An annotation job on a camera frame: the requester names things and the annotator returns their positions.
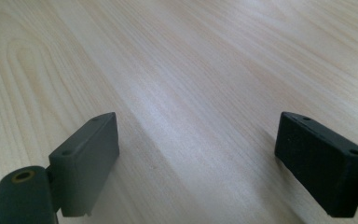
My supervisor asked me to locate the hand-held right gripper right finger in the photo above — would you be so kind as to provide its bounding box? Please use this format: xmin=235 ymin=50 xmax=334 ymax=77
xmin=273 ymin=111 xmax=358 ymax=218

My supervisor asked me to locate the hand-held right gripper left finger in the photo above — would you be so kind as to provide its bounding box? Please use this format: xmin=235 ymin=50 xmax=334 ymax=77
xmin=48 ymin=111 xmax=121 ymax=218

